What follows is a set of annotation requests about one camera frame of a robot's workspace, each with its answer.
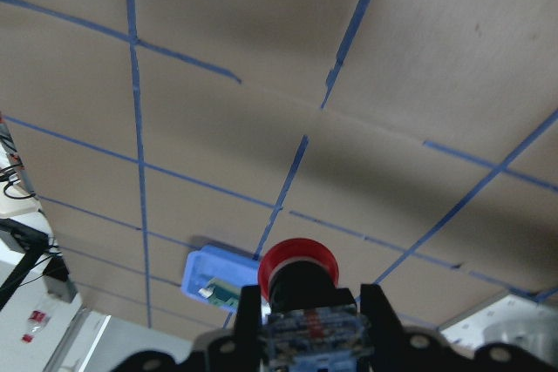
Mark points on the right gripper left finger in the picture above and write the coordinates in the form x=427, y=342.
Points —
x=235, y=349

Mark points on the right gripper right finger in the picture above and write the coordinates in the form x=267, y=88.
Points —
x=396, y=347

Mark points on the red emergency stop button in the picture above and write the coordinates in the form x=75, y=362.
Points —
x=313, y=324

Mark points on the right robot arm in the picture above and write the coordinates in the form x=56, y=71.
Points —
x=315, y=326

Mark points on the green terminal block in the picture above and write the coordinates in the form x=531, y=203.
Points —
x=220, y=294

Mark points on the blue plastic tray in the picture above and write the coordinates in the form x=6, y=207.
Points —
x=214, y=262

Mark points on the plastic water bottle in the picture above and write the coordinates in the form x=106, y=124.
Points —
x=36, y=322

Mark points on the black monitor stand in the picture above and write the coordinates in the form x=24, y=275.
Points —
x=37, y=251

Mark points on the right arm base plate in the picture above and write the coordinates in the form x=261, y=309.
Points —
x=508, y=318

